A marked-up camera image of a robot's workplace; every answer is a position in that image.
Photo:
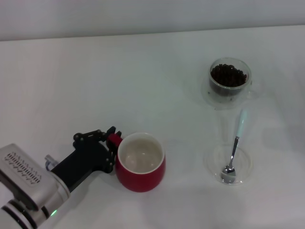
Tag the coffee beans heap in glass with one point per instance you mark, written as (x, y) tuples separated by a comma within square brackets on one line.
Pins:
[(228, 75)]

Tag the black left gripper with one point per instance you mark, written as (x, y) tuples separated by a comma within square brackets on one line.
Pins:
[(81, 162)]

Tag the silver vented wrist box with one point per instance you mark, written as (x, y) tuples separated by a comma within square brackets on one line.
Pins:
[(19, 167)]

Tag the clear glass cup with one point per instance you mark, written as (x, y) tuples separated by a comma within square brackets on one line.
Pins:
[(226, 93)]

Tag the clear glass saucer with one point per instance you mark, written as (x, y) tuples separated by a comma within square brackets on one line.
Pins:
[(214, 102)]

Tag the clear round glass dish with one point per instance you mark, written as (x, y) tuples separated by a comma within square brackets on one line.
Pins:
[(243, 164)]

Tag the red ceramic mug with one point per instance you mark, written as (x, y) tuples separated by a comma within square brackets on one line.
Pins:
[(143, 181)]

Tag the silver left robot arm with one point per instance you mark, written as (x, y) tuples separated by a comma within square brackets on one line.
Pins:
[(23, 214)]

